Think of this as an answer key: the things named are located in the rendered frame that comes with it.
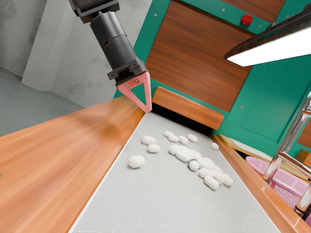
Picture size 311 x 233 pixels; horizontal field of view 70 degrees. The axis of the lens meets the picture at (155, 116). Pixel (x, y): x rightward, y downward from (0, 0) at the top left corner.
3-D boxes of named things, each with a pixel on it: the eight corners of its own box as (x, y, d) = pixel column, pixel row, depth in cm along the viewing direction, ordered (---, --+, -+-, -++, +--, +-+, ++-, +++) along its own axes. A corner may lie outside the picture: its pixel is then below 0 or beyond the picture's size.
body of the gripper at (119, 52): (147, 70, 50) (133, 39, 49) (141, 66, 40) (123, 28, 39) (122, 82, 51) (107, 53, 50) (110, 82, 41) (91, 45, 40)
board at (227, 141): (226, 145, 82) (227, 142, 82) (217, 135, 97) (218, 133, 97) (307, 180, 83) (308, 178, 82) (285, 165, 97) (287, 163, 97)
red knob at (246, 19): (239, 22, 88) (245, 11, 87) (238, 23, 90) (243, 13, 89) (250, 27, 88) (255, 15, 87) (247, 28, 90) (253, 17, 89)
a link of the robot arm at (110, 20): (84, 15, 41) (112, 2, 41) (91, 27, 48) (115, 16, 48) (102, 50, 42) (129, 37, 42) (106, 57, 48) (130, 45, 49)
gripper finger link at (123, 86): (164, 102, 50) (146, 64, 49) (163, 105, 43) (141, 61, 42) (138, 115, 51) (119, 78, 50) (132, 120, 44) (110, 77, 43)
